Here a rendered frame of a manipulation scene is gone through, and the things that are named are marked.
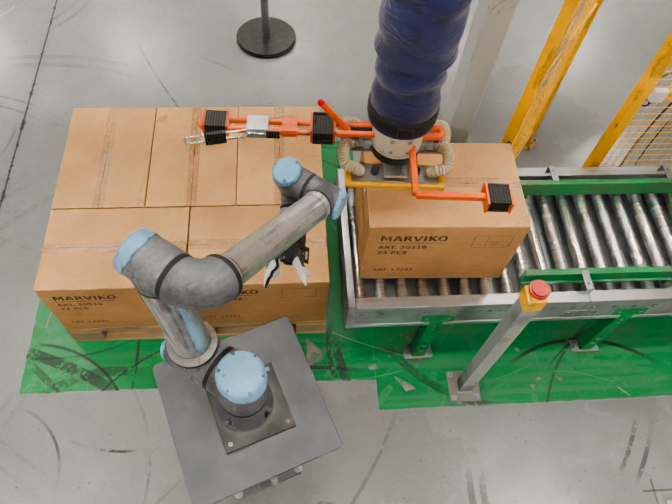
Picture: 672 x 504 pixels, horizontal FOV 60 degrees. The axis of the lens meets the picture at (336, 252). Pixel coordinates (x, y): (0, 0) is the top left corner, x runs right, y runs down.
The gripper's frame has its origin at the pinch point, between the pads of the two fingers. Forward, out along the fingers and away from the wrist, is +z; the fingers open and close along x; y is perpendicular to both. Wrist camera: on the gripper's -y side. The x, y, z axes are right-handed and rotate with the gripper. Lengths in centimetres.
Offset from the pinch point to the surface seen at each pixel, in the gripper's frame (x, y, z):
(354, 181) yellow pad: -10.5, 20.3, -40.1
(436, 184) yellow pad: -34, 36, -42
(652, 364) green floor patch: -86, 196, 2
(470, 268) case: -28, 89, -25
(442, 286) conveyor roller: -16, 90, -19
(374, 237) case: -6, 45, -28
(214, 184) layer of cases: 77, 44, -61
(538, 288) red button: -62, 56, -8
